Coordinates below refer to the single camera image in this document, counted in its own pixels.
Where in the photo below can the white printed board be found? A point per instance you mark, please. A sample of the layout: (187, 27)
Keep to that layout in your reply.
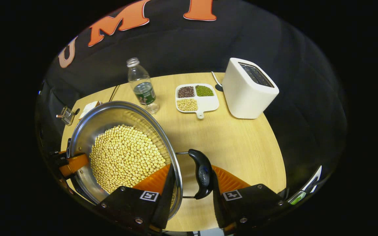
(310, 183)

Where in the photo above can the white divided tray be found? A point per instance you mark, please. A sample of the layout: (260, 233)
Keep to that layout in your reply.
(208, 103)

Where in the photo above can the large pile of yellow soybeans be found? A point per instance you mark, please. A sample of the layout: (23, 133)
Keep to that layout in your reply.
(123, 154)

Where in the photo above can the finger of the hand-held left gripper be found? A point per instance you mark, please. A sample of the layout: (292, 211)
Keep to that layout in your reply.
(74, 164)

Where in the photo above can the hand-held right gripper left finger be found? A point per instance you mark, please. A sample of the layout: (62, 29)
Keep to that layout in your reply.
(166, 203)

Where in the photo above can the clear plastic water bottle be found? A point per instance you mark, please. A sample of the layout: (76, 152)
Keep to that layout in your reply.
(143, 91)

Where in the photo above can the white toaster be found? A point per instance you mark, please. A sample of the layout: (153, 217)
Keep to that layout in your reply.
(244, 95)

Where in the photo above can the small pile of soybeans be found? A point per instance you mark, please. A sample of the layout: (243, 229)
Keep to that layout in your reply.
(187, 105)

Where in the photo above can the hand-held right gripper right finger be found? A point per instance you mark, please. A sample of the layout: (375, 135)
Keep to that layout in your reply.
(218, 209)

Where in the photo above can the sandwich with lettuce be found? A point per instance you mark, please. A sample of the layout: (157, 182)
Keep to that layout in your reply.
(89, 107)

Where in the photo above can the pile of green mung beans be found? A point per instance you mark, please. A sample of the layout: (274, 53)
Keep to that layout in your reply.
(204, 90)

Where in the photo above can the pile of dark red beans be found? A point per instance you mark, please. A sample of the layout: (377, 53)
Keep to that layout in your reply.
(185, 92)

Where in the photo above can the small metal crank gadget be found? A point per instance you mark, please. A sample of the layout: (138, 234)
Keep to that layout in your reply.
(66, 115)

